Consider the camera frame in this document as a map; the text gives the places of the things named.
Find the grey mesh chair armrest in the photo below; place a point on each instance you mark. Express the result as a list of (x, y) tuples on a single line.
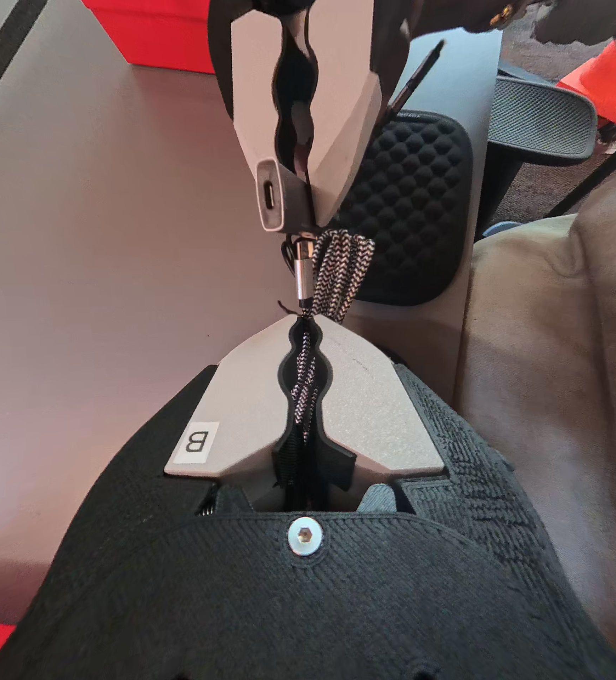
[(541, 117)]

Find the person's beige sweater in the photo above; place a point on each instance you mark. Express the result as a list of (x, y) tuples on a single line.
[(552, 372)]

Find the black honeycomb pouch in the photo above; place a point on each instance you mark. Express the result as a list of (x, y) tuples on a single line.
[(414, 212)]

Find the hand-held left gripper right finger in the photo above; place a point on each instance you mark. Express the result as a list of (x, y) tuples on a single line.
[(382, 419)]

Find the grey usb hub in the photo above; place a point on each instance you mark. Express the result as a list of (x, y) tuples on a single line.
[(281, 202)]

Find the person's right hand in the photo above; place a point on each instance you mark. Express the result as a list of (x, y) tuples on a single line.
[(446, 18)]

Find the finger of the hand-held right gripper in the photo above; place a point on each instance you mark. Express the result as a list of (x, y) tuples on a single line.
[(252, 79), (345, 106)]

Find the person's right forearm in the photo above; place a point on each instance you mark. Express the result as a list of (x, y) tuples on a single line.
[(579, 21)]

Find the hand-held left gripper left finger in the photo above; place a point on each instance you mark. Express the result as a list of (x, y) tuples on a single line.
[(228, 414)]

